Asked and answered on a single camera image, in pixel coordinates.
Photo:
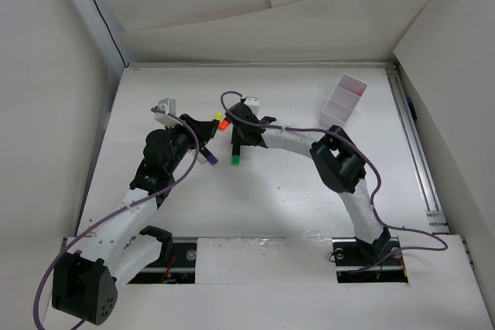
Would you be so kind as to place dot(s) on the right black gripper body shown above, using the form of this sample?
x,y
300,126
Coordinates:
x,y
238,137

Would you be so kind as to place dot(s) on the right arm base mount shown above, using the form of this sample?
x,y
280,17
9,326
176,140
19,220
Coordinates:
x,y
354,268

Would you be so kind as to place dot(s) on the yellow highlighter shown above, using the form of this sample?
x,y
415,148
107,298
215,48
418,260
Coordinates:
x,y
218,116

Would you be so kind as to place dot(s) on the orange highlighter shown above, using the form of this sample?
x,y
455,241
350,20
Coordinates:
x,y
224,124

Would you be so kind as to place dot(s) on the purple highlighter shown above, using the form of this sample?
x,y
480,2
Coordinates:
x,y
208,156

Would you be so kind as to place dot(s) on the blue highlighter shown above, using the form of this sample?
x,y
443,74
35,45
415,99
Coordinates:
x,y
411,108

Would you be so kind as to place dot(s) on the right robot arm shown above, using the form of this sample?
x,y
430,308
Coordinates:
x,y
338,163

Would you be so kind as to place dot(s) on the white divided pen holder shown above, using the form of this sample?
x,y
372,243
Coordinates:
x,y
343,101

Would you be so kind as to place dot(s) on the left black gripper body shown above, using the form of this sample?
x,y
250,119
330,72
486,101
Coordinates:
x,y
182,140

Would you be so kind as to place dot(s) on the green highlighter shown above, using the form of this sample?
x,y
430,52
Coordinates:
x,y
235,158

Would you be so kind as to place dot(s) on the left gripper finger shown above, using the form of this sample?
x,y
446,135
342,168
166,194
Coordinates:
x,y
200,126
203,136

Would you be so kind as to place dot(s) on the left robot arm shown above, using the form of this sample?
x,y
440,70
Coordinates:
x,y
89,276

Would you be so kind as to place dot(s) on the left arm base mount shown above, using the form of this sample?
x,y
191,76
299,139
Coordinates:
x,y
176,263

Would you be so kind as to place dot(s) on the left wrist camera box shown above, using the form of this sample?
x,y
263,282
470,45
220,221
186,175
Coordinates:
x,y
165,111

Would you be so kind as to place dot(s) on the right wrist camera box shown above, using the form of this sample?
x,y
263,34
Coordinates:
x,y
253,104

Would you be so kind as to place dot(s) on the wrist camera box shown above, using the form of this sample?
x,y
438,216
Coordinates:
x,y
165,111
253,104

